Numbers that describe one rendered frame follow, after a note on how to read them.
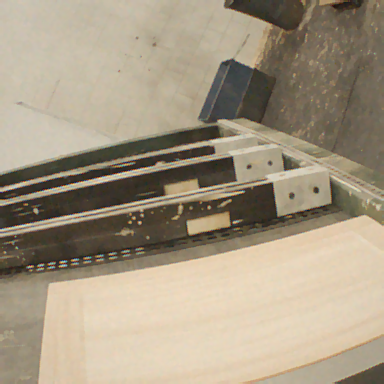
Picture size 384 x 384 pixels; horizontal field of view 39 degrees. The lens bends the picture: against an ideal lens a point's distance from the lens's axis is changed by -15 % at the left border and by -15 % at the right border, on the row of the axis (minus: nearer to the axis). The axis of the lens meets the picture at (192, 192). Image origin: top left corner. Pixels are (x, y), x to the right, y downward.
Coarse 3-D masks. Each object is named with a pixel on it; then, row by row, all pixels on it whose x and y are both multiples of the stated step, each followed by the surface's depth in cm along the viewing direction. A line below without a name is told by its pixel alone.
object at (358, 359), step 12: (360, 348) 51; (372, 348) 50; (336, 360) 50; (348, 360) 49; (360, 360) 48; (372, 360) 47; (300, 372) 50; (312, 372) 49; (324, 372) 48; (336, 372) 48; (348, 372) 47; (360, 372) 46; (372, 372) 47
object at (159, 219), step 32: (192, 192) 117; (224, 192) 114; (256, 192) 115; (288, 192) 116; (320, 192) 117; (32, 224) 114; (64, 224) 111; (96, 224) 111; (128, 224) 112; (160, 224) 113; (0, 256) 109; (32, 256) 111; (64, 256) 112
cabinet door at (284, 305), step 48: (288, 240) 96; (336, 240) 92; (96, 288) 89; (144, 288) 88; (192, 288) 85; (240, 288) 82; (288, 288) 78; (336, 288) 73; (48, 336) 71; (96, 336) 71; (144, 336) 70; (192, 336) 69; (240, 336) 66; (288, 336) 63; (336, 336) 59
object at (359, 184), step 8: (224, 120) 234; (240, 128) 205; (264, 136) 181; (280, 144) 164; (288, 152) 151; (296, 152) 148; (304, 160) 138; (312, 160) 137; (328, 168) 125; (336, 168) 124; (336, 176) 118; (344, 176) 116; (352, 176) 114; (352, 184) 109; (360, 184) 107; (368, 184) 106; (368, 192) 101; (376, 192) 100
